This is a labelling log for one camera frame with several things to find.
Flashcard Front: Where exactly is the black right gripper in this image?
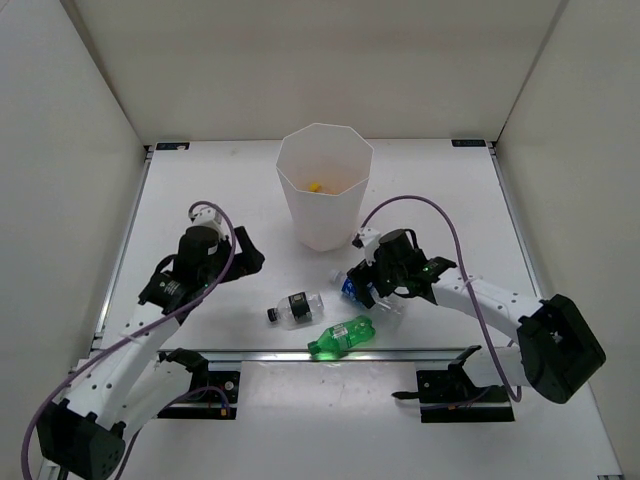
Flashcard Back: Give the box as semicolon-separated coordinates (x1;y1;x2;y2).
349;249;407;308

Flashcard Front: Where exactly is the clear bottle blue label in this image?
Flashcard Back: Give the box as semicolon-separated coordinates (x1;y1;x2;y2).
329;270;405;323

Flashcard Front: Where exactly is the orange juice bottle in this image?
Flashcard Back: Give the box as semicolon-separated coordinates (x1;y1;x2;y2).
317;172;360;195

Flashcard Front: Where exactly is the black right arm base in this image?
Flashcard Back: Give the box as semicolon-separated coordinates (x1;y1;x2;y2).
391;345;515;424

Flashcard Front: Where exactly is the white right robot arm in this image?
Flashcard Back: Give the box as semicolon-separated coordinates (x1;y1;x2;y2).
348;227;606;404

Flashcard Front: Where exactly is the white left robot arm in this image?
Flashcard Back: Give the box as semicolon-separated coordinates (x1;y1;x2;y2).
31;220;265;479

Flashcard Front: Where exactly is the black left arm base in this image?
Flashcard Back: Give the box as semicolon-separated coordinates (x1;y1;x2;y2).
157;349;241;421

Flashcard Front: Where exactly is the white octagonal plastic bin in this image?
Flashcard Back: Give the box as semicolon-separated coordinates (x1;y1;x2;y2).
276;123;374;252

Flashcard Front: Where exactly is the green plastic bottle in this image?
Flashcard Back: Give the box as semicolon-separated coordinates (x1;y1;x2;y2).
307;315;376;358

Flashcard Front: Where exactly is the clear bottle black label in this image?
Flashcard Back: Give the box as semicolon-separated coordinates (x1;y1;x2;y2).
267;291;324;330

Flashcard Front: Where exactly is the left table corner label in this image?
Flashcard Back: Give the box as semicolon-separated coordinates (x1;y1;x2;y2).
155;142;190;151

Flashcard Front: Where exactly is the table corner label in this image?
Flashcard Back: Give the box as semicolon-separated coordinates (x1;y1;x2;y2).
155;142;190;151
451;139;486;148

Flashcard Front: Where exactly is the right table corner label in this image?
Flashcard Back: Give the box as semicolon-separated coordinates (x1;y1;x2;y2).
451;139;486;148

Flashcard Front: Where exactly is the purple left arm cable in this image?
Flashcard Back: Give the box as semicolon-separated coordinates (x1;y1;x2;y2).
20;201;236;480

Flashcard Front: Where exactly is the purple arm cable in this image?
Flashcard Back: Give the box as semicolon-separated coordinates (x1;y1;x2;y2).
20;201;236;480
358;195;525;404

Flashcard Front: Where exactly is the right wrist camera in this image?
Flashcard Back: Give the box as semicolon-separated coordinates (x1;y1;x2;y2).
351;227;381;265

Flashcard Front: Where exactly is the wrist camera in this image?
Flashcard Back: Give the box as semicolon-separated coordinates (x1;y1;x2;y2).
189;207;223;235
351;227;381;265

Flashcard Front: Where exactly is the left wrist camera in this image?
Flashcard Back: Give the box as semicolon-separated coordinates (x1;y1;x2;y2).
189;207;223;235

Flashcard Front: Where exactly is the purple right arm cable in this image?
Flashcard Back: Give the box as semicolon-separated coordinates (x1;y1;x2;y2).
358;195;525;404

